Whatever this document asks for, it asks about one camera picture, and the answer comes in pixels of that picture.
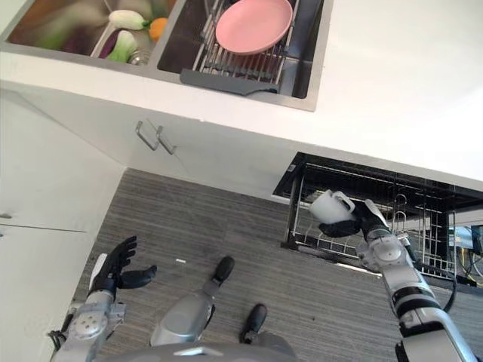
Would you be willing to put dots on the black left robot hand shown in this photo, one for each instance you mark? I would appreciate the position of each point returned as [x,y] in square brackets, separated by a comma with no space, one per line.
[113,272]

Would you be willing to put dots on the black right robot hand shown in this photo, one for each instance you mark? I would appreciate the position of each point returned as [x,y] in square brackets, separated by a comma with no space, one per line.
[349,222]

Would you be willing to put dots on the white mug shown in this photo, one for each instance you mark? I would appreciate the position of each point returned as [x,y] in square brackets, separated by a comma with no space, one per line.
[329,207]

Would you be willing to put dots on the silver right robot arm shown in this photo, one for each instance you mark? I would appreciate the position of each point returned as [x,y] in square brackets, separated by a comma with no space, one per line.
[411,290]

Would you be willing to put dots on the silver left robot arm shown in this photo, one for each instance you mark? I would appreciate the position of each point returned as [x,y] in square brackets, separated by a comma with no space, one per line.
[88,324]

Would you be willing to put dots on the silver robot left leg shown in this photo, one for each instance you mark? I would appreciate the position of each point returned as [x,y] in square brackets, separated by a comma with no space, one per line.
[188,309]

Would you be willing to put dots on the silver robot torso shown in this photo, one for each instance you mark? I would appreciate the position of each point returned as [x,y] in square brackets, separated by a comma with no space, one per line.
[211,348]

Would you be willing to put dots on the white cabinet door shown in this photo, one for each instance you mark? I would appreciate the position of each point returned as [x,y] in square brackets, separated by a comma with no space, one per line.
[37,166]

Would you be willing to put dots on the black robot right foot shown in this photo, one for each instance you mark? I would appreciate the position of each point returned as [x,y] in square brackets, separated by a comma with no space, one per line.
[253,318]

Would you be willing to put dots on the metal sink drying rack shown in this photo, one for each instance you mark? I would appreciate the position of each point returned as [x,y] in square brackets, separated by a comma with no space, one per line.
[237,64]

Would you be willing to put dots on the sink drain strainer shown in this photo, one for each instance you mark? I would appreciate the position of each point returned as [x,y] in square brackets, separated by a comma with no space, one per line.
[138,58]

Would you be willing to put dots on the pink plate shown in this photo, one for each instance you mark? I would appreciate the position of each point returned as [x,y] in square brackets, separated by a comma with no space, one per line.
[253,27]

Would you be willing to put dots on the green toy bok choy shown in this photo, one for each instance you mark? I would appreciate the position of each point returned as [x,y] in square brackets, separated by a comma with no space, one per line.
[122,47]

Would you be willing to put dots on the stainless steel double sink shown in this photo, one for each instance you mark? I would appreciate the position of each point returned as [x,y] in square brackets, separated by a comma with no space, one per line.
[166,49]

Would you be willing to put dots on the purple toy eggplant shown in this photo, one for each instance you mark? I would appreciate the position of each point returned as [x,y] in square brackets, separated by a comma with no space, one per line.
[108,42]

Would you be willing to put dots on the orange toy carrot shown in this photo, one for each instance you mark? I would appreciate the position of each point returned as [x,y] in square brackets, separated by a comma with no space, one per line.
[158,28]

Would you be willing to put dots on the white toy radish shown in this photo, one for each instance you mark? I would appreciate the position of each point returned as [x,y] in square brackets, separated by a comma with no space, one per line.
[126,18]

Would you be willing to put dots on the black dishwasher door frame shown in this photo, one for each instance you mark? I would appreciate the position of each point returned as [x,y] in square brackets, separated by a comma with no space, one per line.
[362,177]

